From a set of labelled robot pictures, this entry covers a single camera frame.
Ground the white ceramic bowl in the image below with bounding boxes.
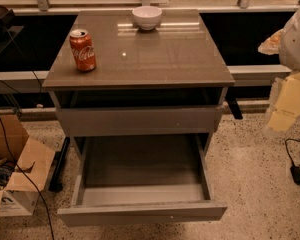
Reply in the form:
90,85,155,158
132,6,162,30

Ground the open grey middle drawer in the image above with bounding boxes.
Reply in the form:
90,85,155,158
58,134,227,226

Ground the black cable on left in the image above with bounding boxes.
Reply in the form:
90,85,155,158
0,73,56,240

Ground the red coke can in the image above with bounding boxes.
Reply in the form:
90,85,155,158
69,29,96,72

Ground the grey drawer cabinet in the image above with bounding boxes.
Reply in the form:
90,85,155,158
42,9,236,228

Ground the open cardboard box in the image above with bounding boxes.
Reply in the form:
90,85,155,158
0,115,55,217

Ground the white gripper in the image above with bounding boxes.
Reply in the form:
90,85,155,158
258,8,300,132

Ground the closed grey top drawer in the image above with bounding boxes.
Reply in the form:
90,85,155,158
56,106,222,137

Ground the black stand foot right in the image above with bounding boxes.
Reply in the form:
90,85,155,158
226,92,243,120

